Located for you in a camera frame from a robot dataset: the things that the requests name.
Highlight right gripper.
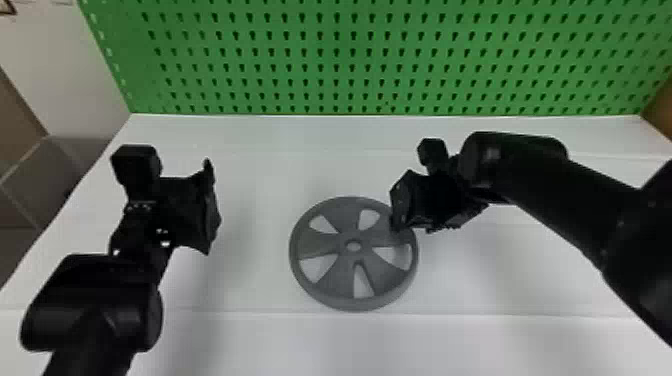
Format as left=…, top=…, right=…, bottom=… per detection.
left=388, top=168, right=492, bottom=235

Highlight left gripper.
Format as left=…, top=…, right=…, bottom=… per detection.
left=152, top=157, right=223, bottom=257

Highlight grey wheel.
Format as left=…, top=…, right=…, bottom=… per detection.
left=288, top=195, right=420, bottom=313

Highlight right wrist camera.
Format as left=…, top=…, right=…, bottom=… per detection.
left=416, top=137, right=454, bottom=173

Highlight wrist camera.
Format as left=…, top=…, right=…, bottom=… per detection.
left=109, top=144, right=163, bottom=200
left=416, top=137, right=454, bottom=173

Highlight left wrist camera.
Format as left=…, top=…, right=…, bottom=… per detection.
left=109, top=144, right=163, bottom=200

